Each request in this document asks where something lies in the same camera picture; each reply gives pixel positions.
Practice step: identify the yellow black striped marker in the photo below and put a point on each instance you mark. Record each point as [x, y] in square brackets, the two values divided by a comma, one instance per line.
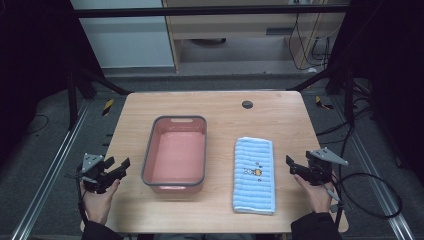
[107, 107]
[321, 103]

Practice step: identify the light wooden shelf unit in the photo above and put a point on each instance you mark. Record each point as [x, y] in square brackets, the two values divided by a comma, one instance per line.
[233, 25]

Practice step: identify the black horizontal frame bar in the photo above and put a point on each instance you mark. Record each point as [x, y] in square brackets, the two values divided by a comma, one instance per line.
[200, 12]

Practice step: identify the black metal stand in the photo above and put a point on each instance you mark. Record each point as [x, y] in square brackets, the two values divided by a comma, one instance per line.
[349, 96]
[71, 100]

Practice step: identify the person's left hand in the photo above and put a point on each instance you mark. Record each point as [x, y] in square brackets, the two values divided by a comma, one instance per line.
[98, 205]

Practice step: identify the metal floor rail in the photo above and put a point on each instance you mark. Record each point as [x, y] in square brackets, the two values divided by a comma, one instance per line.
[376, 180]
[50, 170]

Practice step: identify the pink basin with grey rim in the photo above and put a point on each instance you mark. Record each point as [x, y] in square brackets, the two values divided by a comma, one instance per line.
[176, 155]

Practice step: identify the person's right hand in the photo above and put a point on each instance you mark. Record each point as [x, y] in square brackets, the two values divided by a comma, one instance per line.
[316, 198]

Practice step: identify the blue striped towel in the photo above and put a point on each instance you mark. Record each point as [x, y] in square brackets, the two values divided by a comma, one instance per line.
[254, 180]

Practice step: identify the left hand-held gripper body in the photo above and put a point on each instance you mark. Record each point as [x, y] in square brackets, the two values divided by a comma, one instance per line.
[92, 162]

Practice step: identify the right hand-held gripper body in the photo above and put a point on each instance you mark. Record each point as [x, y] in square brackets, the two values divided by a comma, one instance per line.
[319, 171]

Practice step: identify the white cabinet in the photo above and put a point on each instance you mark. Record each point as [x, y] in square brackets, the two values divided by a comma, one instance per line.
[126, 40]

